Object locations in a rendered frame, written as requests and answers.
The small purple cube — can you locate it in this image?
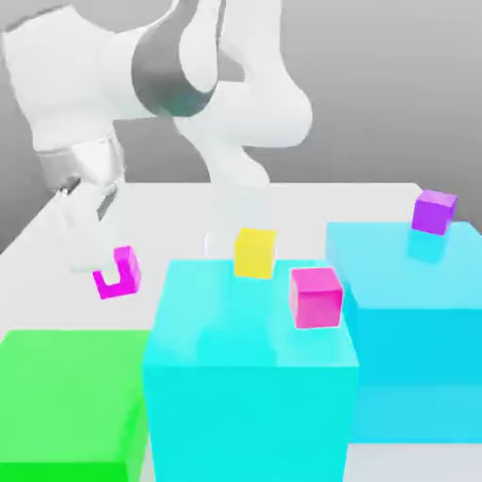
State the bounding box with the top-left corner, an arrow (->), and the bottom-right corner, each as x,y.
410,188 -> 458,237

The large sky blue box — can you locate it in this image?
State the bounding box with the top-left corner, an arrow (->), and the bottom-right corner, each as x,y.
325,220 -> 482,444

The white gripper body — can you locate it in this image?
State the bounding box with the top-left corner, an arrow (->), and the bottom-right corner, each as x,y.
52,179 -> 125,275

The large green box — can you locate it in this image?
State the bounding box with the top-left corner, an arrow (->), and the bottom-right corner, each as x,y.
0,329 -> 153,482

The large cyan box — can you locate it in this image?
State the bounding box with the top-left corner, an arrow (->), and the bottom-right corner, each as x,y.
141,258 -> 360,482

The small pink cube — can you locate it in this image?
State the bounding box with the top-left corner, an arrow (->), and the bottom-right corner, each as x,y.
288,266 -> 345,330

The small yellow cube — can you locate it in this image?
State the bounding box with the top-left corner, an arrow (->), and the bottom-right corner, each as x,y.
233,227 -> 279,281

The small magenta cube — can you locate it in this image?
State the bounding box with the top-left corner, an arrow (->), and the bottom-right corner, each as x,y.
91,245 -> 143,301

